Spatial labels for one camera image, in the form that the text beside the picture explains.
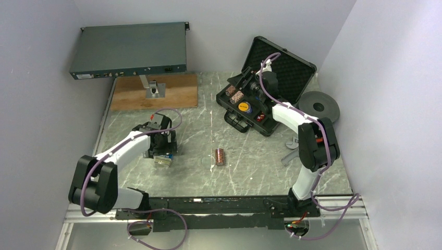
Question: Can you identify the red handled adjustable wrench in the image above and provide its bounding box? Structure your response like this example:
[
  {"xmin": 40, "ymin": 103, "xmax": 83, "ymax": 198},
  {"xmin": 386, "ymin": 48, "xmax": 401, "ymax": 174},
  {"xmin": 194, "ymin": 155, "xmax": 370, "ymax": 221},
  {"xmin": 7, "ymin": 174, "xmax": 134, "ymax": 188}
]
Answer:
[{"xmin": 285, "ymin": 136, "xmax": 299, "ymax": 150}]

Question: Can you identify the dark grey round disc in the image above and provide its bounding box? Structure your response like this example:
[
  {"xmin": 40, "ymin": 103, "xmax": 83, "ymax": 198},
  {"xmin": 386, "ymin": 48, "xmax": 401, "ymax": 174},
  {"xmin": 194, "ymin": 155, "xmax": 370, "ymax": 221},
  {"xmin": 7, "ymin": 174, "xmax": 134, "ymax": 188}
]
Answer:
[{"xmin": 297, "ymin": 91, "xmax": 340, "ymax": 122}]

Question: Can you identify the yellow big blind button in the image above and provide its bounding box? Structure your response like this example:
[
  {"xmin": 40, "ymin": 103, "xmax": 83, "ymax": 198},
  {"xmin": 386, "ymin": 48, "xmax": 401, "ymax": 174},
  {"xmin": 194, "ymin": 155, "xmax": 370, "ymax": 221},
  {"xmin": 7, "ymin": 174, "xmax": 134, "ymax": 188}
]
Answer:
[{"xmin": 238, "ymin": 102, "xmax": 252, "ymax": 114}]

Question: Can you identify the grey metal stand bracket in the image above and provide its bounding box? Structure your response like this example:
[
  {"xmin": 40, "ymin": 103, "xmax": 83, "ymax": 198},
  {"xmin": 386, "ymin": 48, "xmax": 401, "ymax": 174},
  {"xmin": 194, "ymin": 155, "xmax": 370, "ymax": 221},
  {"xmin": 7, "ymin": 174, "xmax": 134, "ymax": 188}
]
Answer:
[{"xmin": 139, "ymin": 75, "xmax": 166, "ymax": 99}]

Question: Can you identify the wooden board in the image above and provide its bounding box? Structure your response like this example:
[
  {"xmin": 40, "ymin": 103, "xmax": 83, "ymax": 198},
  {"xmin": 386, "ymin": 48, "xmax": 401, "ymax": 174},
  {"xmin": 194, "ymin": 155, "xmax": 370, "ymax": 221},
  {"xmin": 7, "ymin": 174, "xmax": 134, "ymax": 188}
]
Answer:
[{"xmin": 110, "ymin": 73, "xmax": 198, "ymax": 111}]

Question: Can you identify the orange blue chip stack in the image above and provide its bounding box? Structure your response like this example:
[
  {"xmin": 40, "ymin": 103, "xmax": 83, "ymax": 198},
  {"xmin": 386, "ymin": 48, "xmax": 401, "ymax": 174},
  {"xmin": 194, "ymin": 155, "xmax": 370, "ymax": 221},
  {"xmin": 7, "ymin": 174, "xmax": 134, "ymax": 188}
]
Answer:
[{"xmin": 229, "ymin": 91, "xmax": 244, "ymax": 104}]

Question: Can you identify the grey rack network switch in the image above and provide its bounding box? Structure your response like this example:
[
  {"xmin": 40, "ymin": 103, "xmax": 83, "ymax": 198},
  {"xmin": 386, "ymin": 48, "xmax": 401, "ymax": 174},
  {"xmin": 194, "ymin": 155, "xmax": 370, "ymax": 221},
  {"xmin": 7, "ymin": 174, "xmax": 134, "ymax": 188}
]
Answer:
[{"xmin": 69, "ymin": 21, "xmax": 190, "ymax": 80}]

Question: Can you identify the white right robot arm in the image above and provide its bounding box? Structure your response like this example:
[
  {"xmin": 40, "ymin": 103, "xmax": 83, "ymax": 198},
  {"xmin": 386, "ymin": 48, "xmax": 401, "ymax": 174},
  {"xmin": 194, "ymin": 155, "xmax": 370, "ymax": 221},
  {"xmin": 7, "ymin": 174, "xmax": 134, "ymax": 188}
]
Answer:
[{"xmin": 231, "ymin": 69, "xmax": 340, "ymax": 216}]

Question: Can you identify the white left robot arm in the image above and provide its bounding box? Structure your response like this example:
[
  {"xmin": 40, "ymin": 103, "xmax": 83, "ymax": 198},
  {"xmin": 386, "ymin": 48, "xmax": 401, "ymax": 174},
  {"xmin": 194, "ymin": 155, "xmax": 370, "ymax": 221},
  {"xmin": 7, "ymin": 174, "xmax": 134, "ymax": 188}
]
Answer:
[{"xmin": 68, "ymin": 112, "xmax": 177, "ymax": 219}]

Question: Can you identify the red die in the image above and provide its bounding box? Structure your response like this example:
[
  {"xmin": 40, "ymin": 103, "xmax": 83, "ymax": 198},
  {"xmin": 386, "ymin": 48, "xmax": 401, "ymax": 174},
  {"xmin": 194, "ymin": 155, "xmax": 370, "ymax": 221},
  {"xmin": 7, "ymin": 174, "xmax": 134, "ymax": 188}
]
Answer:
[{"xmin": 256, "ymin": 113, "xmax": 266, "ymax": 122}]

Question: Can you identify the Texas Hold'em card box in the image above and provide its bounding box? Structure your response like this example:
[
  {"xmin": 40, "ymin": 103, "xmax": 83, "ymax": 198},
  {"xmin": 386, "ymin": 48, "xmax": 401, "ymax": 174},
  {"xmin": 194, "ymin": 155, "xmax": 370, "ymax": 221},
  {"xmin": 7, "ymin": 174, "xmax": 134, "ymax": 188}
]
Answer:
[{"xmin": 154, "ymin": 155, "xmax": 173, "ymax": 167}]

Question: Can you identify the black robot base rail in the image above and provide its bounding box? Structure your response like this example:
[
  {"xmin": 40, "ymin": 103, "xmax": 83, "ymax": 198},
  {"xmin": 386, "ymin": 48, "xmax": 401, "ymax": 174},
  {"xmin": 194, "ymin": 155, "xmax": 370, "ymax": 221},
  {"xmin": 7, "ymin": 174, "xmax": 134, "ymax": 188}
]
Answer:
[{"xmin": 115, "ymin": 195, "xmax": 321, "ymax": 232}]

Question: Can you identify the black poker set case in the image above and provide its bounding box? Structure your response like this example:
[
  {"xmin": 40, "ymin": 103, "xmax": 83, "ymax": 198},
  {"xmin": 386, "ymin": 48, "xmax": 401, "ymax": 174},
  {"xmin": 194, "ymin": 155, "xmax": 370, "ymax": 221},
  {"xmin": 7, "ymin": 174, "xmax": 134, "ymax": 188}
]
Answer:
[{"xmin": 216, "ymin": 36, "xmax": 316, "ymax": 136}]

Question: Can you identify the brown purple chip stack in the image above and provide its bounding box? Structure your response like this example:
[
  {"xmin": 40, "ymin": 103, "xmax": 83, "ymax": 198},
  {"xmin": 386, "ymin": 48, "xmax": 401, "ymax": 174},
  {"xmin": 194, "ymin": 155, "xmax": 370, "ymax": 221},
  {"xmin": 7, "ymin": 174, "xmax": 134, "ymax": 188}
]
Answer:
[{"xmin": 225, "ymin": 85, "xmax": 237, "ymax": 96}]

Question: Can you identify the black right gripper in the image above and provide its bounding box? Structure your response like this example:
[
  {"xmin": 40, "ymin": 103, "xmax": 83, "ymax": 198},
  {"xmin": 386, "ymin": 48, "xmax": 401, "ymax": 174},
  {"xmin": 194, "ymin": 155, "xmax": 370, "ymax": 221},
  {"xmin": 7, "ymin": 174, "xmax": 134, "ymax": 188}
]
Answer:
[{"xmin": 227, "ymin": 67, "xmax": 266, "ymax": 101}]

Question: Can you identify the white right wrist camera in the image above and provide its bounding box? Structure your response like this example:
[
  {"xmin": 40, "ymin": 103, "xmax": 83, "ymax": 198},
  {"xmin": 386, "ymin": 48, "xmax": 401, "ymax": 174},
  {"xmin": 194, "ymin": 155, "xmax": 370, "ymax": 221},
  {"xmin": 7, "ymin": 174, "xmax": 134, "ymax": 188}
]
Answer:
[{"xmin": 256, "ymin": 59, "xmax": 272, "ymax": 75}]

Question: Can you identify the red brown chip stack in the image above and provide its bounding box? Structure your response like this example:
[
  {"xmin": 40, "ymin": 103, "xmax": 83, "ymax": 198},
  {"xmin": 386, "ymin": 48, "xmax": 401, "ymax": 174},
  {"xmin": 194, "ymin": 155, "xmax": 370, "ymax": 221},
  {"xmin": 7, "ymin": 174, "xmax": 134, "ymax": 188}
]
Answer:
[{"xmin": 215, "ymin": 148, "xmax": 225, "ymax": 166}]

